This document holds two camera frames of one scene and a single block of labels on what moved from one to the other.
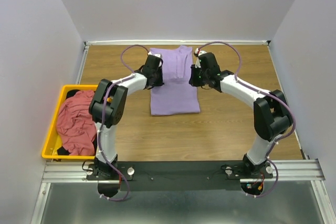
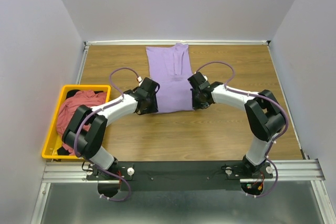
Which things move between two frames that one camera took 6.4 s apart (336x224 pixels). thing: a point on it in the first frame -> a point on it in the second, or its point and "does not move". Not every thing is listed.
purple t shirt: (176, 96) does not move
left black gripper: (156, 77) -> (147, 106)
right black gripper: (196, 78) -> (198, 100)
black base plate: (179, 176) does not move
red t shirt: (75, 126) does not move
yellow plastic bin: (52, 142) does not move
